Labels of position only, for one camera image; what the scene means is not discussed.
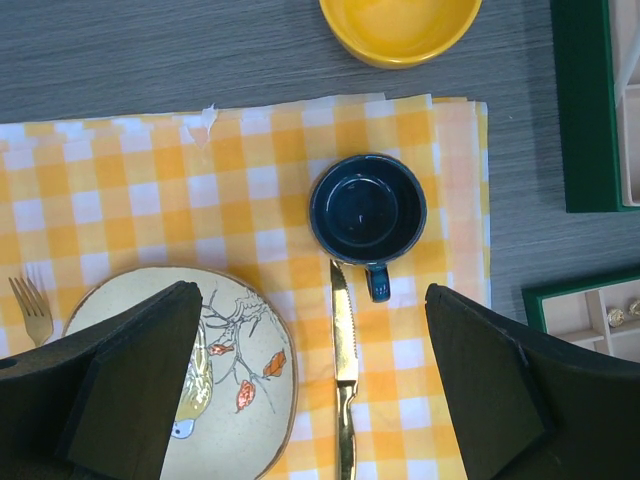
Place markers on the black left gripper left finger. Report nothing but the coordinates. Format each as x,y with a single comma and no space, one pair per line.
100,403

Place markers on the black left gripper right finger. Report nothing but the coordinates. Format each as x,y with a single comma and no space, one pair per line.
527,405

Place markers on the green jewelry tray insert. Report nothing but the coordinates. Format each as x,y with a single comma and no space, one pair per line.
575,311

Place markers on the small gold earring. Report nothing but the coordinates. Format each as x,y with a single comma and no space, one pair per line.
615,317

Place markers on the green jewelry box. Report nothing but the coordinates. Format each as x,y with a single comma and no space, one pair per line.
596,51

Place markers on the beige bird pattern plate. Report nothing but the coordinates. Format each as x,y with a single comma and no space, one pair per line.
238,401

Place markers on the orange white checkered cloth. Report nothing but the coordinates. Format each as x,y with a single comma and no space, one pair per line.
228,191

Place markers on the dark blue mug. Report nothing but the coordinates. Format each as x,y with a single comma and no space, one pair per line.
368,210

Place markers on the orange bowl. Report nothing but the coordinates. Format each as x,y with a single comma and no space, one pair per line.
398,34

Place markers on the black handled knife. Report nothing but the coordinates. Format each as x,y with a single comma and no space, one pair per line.
346,372

